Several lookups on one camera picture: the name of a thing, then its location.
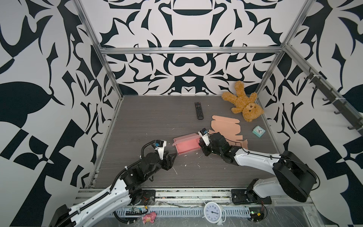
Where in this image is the pink paper box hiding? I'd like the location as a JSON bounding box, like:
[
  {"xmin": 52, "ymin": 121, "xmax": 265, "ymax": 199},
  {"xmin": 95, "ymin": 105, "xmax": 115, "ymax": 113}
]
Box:
[{"xmin": 173, "ymin": 133, "xmax": 201, "ymax": 156}]

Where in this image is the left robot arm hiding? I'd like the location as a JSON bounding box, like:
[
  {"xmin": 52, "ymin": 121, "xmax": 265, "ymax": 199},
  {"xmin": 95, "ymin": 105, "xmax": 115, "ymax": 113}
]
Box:
[{"xmin": 50, "ymin": 140, "xmax": 178, "ymax": 227}]

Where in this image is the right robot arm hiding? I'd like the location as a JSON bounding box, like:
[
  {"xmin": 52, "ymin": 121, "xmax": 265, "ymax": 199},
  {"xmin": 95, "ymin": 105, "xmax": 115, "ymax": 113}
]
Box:
[{"xmin": 198, "ymin": 129, "xmax": 318, "ymax": 205}]

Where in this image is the peach flat paper box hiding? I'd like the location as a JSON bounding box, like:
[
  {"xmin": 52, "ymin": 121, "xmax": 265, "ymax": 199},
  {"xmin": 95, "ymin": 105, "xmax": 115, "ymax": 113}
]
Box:
[{"xmin": 209, "ymin": 115, "xmax": 248, "ymax": 149}]

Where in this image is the black tv remote control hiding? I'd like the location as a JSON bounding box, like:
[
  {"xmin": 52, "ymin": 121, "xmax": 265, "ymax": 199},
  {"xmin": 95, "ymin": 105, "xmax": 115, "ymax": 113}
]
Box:
[{"xmin": 195, "ymin": 102, "xmax": 204, "ymax": 120}]

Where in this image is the small green alarm clock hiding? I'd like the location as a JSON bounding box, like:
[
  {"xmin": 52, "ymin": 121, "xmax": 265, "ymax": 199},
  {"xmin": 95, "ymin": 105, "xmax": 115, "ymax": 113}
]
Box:
[{"xmin": 252, "ymin": 126, "xmax": 266, "ymax": 138}]

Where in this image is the brown teddy bear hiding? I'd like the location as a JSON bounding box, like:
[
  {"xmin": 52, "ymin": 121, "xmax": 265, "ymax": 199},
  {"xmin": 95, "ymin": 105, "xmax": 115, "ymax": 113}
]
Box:
[{"xmin": 222, "ymin": 81, "xmax": 264, "ymax": 122}]

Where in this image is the green circuit board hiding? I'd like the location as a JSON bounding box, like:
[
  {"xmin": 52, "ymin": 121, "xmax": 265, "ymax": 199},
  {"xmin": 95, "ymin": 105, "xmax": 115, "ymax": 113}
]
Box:
[{"xmin": 125, "ymin": 207, "xmax": 148, "ymax": 216}]

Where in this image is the small pink toy figure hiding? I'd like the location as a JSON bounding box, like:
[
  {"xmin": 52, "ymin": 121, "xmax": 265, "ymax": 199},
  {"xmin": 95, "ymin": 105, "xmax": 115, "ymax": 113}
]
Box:
[{"xmin": 142, "ymin": 211, "xmax": 157, "ymax": 224}]

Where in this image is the white round table clock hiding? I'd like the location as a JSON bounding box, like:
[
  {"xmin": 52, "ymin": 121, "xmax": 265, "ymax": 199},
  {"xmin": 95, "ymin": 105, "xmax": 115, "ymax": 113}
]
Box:
[{"xmin": 203, "ymin": 201, "xmax": 226, "ymax": 226}]

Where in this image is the black electronics module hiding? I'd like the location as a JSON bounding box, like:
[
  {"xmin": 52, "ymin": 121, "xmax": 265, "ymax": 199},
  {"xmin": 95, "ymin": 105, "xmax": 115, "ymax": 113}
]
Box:
[{"xmin": 248, "ymin": 206, "xmax": 268, "ymax": 223}]

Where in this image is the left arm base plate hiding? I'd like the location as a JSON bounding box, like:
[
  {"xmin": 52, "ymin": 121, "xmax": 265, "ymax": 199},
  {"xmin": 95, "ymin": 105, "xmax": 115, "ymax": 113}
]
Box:
[{"xmin": 135, "ymin": 189, "xmax": 156, "ymax": 206}]

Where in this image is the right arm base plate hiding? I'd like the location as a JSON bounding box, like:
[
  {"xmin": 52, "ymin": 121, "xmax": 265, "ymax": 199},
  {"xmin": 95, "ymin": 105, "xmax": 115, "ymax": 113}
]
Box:
[{"xmin": 231, "ymin": 189, "xmax": 272, "ymax": 205}]

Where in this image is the black corrugated cable conduit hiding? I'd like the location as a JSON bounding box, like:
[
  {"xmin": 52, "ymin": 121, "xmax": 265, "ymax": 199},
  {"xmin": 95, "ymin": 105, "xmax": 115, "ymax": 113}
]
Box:
[{"xmin": 53, "ymin": 207, "xmax": 86, "ymax": 227}]

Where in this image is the black wall hook rack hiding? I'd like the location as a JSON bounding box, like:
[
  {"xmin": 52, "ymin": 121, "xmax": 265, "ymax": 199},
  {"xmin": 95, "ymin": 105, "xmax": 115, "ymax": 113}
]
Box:
[{"xmin": 304, "ymin": 67, "xmax": 363, "ymax": 136}]

